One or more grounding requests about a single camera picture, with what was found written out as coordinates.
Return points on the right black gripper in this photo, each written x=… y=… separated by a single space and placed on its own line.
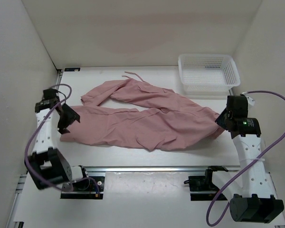
x=219 y=121

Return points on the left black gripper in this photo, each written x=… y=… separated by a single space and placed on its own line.
x=72 y=117

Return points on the pink trousers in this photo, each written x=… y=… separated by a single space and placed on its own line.
x=132 y=113

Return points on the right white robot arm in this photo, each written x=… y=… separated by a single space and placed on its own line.
x=249 y=193

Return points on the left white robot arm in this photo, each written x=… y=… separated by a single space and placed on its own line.
x=46 y=164

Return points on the white plastic mesh basket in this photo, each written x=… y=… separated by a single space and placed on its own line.
x=207 y=73

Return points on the black corner bracket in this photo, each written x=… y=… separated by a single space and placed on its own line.
x=72 y=69

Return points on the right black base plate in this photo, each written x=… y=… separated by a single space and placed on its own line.
x=201 y=189

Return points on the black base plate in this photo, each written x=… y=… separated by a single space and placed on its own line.
x=87 y=189
x=201 y=189

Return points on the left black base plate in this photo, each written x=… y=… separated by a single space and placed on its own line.
x=87 y=189

